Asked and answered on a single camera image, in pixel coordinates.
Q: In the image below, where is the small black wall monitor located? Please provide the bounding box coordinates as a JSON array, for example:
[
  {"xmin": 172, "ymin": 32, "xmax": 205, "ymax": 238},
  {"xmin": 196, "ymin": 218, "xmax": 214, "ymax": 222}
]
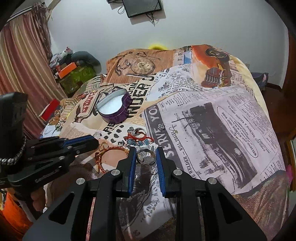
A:
[{"xmin": 122, "ymin": 0, "xmax": 162, "ymax": 18}]

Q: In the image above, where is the green patterned bag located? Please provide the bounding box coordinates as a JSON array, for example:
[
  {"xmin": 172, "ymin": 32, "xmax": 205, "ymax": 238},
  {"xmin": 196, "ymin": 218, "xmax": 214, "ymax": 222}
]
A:
[{"xmin": 59, "ymin": 65, "xmax": 96, "ymax": 95}]

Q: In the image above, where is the dark bag on floor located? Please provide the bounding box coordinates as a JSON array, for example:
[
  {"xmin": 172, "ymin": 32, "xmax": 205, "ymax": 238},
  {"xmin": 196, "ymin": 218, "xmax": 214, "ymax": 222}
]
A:
[{"xmin": 251, "ymin": 72, "xmax": 268, "ymax": 91}]

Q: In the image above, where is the newspaper print bed cover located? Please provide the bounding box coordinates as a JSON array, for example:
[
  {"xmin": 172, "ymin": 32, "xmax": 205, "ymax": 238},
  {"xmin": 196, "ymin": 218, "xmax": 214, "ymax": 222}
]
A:
[{"xmin": 45, "ymin": 45, "xmax": 288, "ymax": 240}]

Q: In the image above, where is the red blue string bracelet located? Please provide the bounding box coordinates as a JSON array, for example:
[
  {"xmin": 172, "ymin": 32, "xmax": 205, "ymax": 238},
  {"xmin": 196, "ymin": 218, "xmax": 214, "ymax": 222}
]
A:
[{"xmin": 123, "ymin": 129, "xmax": 155, "ymax": 147}]

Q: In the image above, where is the orange box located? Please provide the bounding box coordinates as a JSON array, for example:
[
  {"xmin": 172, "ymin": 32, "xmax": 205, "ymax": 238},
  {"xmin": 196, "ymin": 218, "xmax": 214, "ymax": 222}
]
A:
[{"xmin": 58, "ymin": 62, "xmax": 77, "ymax": 79}]

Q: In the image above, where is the silver ring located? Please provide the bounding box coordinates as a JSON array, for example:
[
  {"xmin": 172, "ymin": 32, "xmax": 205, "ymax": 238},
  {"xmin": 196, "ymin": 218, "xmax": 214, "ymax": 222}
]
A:
[{"xmin": 136, "ymin": 149, "xmax": 157, "ymax": 166}]

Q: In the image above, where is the grey plush pillow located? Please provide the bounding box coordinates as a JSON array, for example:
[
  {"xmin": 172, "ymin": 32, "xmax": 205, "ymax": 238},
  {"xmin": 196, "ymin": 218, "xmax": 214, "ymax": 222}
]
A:
[{"xmin": 71, "ymin": 51, "xmax": 102, "ymax": 74}]

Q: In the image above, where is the striped red curtain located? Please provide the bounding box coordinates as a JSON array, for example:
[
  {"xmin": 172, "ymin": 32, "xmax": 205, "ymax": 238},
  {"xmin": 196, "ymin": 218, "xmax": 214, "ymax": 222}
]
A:
[{"xmin": 1, "ymin": 3, "xmax": 66, "ymax": 139}]

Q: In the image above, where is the purple heart-shaped tin box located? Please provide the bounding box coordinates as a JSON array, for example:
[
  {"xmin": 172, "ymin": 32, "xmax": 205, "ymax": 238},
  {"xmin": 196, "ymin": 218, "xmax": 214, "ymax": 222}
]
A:
[{"xmin": 95, "ymin": 89, "xmax": 132, "ymax": 124}]

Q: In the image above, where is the yellow round object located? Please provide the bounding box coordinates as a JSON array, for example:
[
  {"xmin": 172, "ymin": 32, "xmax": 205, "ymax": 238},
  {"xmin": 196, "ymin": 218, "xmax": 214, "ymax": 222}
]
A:
[{"xmin": 148, "ymin": 43, "xmax": 168, "ymax": 50}]

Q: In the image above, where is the red gold braided bracelet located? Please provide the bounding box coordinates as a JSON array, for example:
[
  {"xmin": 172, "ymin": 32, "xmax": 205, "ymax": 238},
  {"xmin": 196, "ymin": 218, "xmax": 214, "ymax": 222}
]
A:
[{"xmin": 94, "ymin": 142, "xmax": 130, "ymax": 174}]

